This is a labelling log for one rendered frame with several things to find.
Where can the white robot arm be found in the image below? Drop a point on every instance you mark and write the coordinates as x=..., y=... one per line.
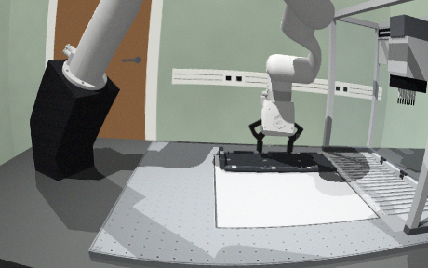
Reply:
x=112, y=19

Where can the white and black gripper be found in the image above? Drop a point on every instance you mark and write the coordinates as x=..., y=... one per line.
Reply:
x=277, y=119

